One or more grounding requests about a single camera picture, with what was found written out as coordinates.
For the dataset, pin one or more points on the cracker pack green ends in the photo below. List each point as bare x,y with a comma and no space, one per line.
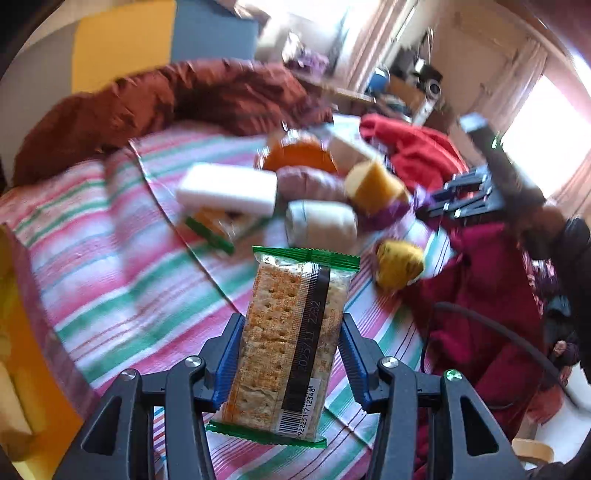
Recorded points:
287,348

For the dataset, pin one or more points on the grey yellow blue headboard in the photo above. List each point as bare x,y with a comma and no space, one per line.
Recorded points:
86,55

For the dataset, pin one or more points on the gold metal tray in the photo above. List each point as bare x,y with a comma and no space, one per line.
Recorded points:
53,398

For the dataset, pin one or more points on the yellow sock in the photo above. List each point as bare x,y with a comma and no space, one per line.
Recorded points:
398,263

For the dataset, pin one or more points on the white sock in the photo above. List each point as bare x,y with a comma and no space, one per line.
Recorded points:
321,225

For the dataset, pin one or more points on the beige medicine box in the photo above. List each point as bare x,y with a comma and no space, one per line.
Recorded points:
349,152

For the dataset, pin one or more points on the dark red garment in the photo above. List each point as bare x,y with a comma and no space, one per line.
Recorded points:
487,276

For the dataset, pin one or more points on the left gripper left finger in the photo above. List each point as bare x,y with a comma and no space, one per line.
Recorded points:
220,355

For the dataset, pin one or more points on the red towel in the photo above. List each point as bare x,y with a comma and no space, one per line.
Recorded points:
420,156

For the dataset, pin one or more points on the cluttered wooden desk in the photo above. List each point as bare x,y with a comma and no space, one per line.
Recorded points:
411,90

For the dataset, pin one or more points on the pink knitted sock roll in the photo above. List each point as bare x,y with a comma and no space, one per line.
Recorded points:
306,183

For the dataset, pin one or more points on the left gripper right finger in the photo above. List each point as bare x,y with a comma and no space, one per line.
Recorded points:
361,356

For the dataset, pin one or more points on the white foam block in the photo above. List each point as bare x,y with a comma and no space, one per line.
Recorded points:
228,188

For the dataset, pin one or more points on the person right hand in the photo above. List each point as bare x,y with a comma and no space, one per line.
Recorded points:
539,228

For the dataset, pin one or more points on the large yellow sponge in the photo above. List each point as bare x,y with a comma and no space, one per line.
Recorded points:
371,188

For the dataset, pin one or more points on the orange snack packet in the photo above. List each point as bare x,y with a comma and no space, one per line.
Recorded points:
295,148

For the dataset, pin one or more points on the brown-red puffer jacket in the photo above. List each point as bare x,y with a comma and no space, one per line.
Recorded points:
243,98

